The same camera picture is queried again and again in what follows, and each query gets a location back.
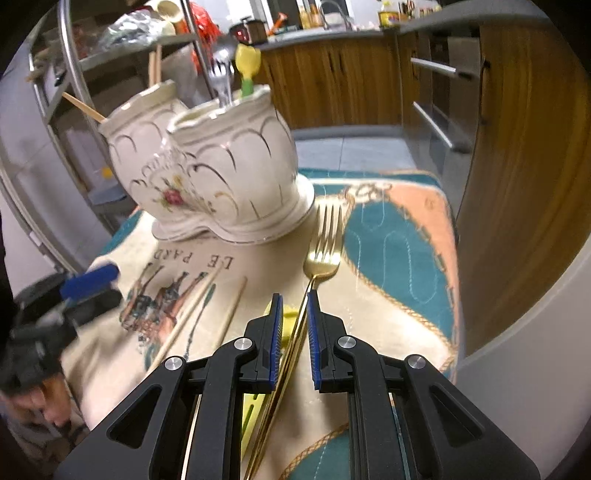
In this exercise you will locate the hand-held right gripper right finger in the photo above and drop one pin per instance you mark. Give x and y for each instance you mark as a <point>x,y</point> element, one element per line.
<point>314,341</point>

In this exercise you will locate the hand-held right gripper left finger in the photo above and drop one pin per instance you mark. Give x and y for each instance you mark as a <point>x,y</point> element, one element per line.
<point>275,341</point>

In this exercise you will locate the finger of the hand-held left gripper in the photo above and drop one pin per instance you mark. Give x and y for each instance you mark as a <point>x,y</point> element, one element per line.
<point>97,302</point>
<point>90,281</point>

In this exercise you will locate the yellow green plastic spoon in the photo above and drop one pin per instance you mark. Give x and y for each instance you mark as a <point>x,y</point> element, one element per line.
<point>288,318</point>
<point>248,62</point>

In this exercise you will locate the gold metal fork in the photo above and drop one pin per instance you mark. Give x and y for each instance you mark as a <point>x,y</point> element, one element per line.
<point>323,258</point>

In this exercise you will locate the white floral ceramic utensil holder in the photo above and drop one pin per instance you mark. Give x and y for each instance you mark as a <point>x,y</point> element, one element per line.
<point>207,157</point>

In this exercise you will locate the wooden chopstick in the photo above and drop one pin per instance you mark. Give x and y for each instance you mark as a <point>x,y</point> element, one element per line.
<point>152,69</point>
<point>83,107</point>
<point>159,64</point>

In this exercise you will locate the silver metal fork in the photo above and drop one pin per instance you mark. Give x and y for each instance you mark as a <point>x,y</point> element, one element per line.
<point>221,76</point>

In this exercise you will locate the silver metal spoon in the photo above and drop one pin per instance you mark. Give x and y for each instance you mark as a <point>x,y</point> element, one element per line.
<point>226,46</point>

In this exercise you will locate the person's left hand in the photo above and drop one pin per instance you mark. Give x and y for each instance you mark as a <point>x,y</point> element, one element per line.
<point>44,408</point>

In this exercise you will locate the yellow object on shelf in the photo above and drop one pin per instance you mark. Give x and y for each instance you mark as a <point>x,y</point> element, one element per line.
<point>107,173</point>

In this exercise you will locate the white ceramic holder tray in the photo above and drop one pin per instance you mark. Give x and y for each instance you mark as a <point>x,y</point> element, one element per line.
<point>286,221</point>

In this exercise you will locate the printed quilted table cloth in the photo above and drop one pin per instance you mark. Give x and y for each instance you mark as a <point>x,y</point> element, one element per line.
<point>392,249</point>

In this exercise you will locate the metal shelf rack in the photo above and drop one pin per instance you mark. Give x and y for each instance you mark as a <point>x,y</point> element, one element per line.
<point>69,69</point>

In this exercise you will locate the clear plastic bag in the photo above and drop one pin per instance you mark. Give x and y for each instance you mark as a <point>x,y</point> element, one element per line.
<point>134,27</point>

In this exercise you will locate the wooden kitchen cabinets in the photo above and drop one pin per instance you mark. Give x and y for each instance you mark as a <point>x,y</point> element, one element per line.
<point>517,161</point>

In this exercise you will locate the red plastic bag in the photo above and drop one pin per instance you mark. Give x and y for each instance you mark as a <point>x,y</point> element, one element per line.
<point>203,27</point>

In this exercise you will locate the built-in steel oven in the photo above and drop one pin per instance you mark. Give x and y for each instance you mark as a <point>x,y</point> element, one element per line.
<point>438,92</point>

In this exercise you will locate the beige cup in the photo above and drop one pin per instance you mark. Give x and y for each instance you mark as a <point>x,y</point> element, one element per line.
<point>167,10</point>

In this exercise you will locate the dark red rice cooker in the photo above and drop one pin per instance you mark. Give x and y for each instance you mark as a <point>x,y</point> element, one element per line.
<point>247,31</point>

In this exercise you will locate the grey kitchen countertop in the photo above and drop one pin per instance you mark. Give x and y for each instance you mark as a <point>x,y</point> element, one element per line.
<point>323,34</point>

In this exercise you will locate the metal kitchen faucet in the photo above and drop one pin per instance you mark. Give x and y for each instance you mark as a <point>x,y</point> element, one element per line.
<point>334,14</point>

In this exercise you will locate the yellow jar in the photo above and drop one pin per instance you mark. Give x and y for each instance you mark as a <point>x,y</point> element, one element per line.
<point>388,18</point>

